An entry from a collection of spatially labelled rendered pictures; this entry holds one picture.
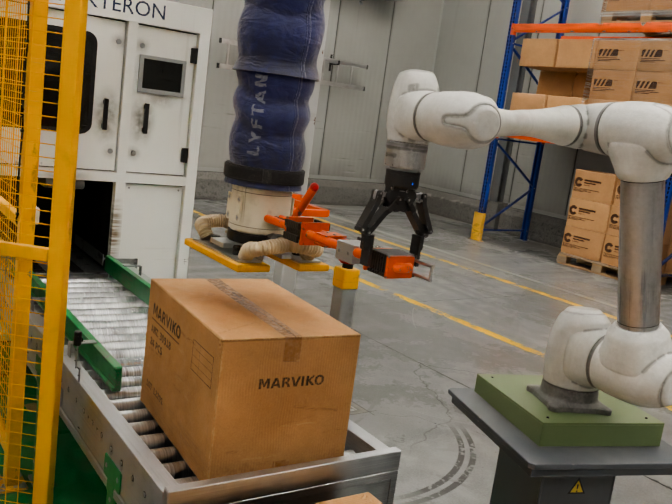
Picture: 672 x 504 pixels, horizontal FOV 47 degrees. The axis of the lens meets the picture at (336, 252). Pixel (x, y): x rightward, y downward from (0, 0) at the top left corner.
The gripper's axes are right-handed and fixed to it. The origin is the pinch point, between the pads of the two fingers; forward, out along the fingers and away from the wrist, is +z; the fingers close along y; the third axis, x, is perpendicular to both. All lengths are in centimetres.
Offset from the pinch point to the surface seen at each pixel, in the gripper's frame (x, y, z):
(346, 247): -11.7, 3.9, -0.3
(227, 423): -30, 20, 49
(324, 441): -28, -9, 57
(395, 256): 5.3, 3.0, -2.1
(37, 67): -146, 44, -32
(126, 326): -170, -3, 69
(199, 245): -66, 16, 11
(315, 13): -49, -2, -55
